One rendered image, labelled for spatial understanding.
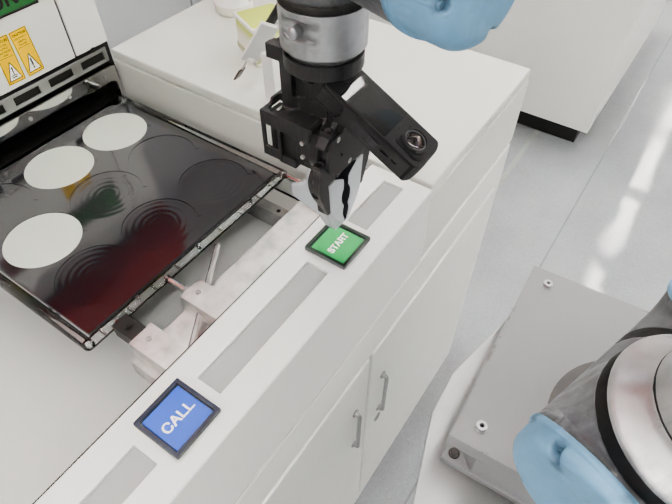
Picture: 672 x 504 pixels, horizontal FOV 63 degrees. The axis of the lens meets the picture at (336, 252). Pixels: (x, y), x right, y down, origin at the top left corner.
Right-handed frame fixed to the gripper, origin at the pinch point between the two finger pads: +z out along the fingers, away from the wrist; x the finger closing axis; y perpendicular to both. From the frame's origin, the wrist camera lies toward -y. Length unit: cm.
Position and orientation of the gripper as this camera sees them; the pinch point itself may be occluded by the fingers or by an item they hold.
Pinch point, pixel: (341, 221)
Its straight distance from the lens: 61.4
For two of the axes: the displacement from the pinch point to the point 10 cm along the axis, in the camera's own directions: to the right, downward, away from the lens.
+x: -5.7, 6.2, -5.5
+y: -8.2, -4.3, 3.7
